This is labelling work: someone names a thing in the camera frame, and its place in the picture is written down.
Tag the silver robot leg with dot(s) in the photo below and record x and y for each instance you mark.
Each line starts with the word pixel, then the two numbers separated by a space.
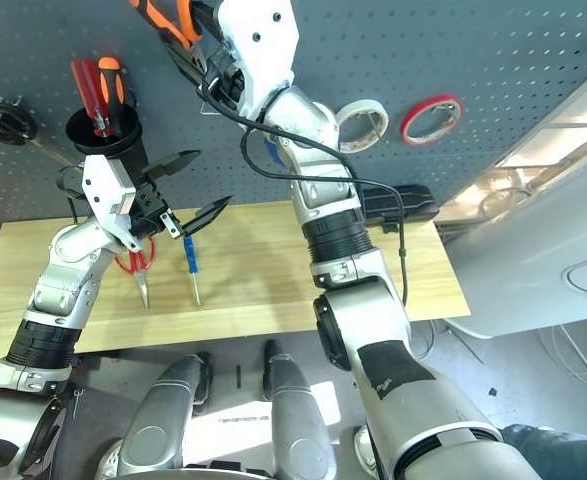
pixel 158 425
pixel 298 425

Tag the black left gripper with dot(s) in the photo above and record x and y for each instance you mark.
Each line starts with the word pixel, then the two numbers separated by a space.
pixel 150 210

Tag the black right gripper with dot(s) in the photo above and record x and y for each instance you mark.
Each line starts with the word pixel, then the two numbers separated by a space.
pixel 225 80

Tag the orange black needle-nose pliers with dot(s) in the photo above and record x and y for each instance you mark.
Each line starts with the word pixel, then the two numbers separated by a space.
pixel 160 20

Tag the blue jeans leg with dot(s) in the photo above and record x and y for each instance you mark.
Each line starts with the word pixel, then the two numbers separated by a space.
pixel 558 450

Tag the black floor strip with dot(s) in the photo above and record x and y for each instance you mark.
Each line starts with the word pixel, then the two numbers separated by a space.
pixel 239 377

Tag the white tape roll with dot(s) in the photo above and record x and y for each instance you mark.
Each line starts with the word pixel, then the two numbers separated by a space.
pixel 368 107

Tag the white sneaker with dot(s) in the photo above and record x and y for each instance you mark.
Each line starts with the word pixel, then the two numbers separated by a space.
pixel 364 445

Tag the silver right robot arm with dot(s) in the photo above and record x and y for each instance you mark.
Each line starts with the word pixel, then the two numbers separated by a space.
pixel 353 310

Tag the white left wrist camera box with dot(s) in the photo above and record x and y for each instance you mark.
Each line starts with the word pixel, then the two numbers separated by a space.
pixel 105 195

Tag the white floor sheet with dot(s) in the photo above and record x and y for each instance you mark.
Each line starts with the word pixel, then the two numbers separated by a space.
pixel 243 420

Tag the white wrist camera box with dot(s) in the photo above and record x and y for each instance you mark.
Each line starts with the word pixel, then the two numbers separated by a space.
pixel 105 195
pixel 263 55

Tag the black tool cup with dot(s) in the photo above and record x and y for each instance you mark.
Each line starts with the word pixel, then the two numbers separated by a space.
pixel 133 135

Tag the silver robot left leg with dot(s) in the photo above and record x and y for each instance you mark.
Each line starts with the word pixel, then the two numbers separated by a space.
pixel 158 425

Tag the grey robot torso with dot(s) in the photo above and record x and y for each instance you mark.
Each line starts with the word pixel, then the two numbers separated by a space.
pixel 213 474

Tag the white table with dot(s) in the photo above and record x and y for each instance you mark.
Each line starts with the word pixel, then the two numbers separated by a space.
pixel 533 260

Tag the silver robot right leg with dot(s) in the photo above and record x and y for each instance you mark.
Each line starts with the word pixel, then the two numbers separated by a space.
pixel 298 425

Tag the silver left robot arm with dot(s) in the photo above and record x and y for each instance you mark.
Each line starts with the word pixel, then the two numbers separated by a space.
pixel 58 295

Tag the grey pegboard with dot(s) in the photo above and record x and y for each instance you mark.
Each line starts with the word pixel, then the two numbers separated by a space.
pixel 423 50

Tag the blue tape roll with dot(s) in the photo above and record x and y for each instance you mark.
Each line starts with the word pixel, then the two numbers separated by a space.
pixel 272 150

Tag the black tool case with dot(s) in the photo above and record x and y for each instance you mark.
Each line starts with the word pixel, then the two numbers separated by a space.
pixel 408 200

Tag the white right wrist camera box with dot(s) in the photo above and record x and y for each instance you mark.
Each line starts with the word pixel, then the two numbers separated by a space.
pixel 263 55

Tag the red tape roll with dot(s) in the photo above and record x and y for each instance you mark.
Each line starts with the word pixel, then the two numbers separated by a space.
pixel 408 120

